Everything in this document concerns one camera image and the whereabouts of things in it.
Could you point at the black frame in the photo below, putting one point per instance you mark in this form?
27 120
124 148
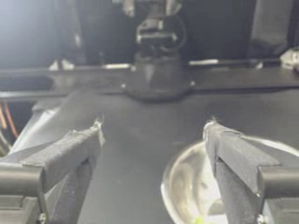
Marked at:
77 77

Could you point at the steel bowl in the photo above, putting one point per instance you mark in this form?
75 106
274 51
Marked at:
187 186

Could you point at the white bracket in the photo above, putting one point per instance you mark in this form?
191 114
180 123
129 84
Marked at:
61 65

